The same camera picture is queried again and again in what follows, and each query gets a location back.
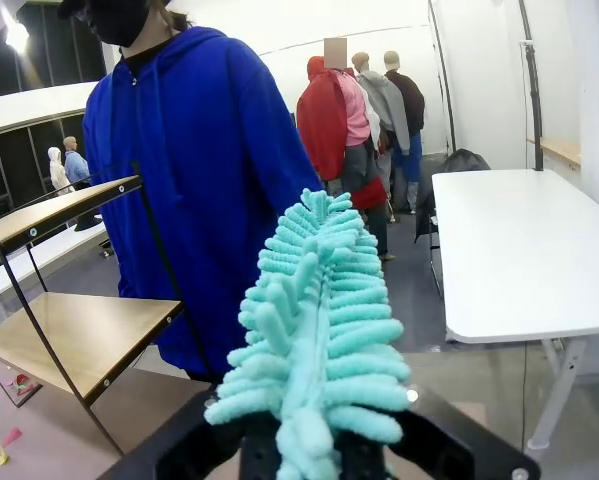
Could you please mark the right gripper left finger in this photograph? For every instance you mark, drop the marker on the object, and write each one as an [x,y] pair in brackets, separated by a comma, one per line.
[179,440]

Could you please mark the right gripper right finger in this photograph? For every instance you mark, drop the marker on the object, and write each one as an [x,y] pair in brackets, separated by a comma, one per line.
[459,440]

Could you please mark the teal chenille duster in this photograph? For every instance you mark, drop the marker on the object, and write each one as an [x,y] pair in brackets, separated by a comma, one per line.
[324,325]

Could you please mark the green paper scrap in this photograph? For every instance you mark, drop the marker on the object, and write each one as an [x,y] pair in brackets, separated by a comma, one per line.
[27,386]

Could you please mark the magenta paper scrap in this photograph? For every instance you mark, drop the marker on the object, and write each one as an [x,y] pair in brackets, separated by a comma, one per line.
[13,436]

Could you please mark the crimson paper scrap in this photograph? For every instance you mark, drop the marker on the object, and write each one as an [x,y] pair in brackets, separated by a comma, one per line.
[19,381]

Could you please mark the yellow paper scrap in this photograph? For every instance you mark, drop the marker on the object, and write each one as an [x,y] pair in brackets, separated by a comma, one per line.
[2,456]

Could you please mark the white folding table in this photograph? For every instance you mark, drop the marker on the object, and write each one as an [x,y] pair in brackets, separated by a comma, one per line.
[519,250]

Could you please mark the long white table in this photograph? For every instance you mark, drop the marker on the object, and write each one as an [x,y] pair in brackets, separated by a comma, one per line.
[44,260]

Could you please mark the black chair with jacket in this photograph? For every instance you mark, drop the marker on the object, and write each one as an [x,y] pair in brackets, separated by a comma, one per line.
[461,160]

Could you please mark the person in blue hoodie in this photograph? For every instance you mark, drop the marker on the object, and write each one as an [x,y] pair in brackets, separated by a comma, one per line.
[204,150]

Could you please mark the mannequin in light-blue shirt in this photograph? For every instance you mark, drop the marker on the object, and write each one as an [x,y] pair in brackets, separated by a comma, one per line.
[76,165]

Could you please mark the mannequin in white hoodie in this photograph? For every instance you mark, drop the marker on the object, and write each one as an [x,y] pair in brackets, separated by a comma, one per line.
[57,172]

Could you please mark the wooden desk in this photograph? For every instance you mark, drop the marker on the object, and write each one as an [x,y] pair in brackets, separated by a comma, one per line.
[559,150]

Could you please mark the mannequin in pink top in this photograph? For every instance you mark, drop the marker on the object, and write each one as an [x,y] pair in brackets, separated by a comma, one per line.
[359,115]

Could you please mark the mannequin in red hoodie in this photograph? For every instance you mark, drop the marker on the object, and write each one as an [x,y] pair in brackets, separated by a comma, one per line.
[324,125]

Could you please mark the mannequin in maroon top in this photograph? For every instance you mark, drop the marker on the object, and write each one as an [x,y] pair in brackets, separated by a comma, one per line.
[411,100]

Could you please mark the mannequin in grey hoodie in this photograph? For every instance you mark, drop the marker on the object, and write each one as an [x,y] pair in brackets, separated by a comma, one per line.
[386,100]

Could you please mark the black clamp pole stand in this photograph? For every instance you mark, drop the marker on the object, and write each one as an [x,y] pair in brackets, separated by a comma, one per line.
[533,100]

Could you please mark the black tripod stand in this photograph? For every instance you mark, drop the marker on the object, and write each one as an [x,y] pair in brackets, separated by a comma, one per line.
[444,75]

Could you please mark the bright studio lamp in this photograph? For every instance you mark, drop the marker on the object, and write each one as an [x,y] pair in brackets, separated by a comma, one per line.
[16,35]

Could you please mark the two-tier wooden black-frame shelf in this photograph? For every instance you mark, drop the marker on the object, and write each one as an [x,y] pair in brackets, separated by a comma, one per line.
[79,330]

